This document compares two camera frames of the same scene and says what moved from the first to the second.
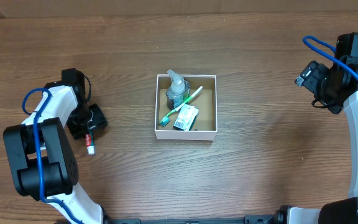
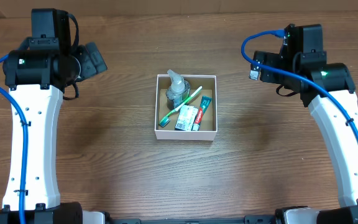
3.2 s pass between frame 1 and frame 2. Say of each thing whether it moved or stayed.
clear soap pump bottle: stayed
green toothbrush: stayed
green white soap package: stayed
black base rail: stayed
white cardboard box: stayed
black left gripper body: moved
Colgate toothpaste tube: moved
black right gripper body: moved
